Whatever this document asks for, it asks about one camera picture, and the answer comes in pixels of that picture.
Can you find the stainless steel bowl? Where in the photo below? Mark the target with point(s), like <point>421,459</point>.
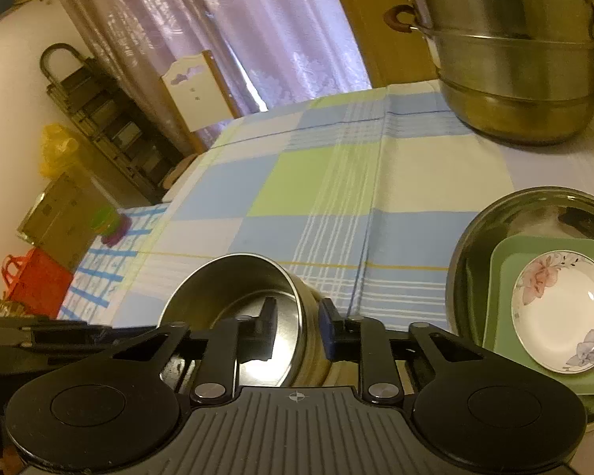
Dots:
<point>236,285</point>

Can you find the large stainless steel basin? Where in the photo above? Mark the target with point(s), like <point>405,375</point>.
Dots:
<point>547,211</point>

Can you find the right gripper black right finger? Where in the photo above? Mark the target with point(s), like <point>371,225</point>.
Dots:
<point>371,346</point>

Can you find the cardboard box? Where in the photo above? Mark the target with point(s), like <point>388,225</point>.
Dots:
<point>60,221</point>

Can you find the yellow plastic bag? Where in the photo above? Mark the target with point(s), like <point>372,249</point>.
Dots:
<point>59,151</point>

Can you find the white floral ceramic plate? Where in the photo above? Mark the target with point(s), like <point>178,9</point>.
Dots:
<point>553,311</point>

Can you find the green square plastic tray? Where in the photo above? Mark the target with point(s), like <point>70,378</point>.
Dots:
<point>507,260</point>

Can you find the dark metal storage rack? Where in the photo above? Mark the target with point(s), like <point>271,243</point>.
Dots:
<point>112,122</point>

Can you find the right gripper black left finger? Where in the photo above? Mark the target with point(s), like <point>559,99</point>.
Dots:
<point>231,342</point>

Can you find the blue white checkered cloth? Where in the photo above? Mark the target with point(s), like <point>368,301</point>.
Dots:
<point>103,276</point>

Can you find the green purple plastic cups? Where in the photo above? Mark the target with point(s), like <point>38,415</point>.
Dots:
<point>111,225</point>

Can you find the pink sheer curtain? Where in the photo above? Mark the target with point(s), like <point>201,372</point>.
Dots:
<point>270,52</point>

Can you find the stainless steel steamer pot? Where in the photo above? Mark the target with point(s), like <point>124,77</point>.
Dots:
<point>520,71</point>

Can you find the checkered blue green tablecloth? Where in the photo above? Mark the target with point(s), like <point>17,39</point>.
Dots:
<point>362,196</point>

